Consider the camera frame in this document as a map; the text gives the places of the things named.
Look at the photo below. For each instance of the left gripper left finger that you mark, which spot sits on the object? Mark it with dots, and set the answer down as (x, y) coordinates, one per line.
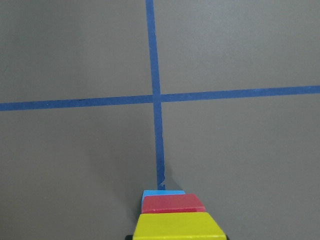
(128, 237)

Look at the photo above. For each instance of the blue block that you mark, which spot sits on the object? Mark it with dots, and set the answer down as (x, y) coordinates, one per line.
(147, 193)

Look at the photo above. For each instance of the yellow block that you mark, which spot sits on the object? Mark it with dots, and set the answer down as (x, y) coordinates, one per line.
(178, 226)

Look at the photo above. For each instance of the red block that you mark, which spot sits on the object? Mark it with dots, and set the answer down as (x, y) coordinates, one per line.
(172, 203)

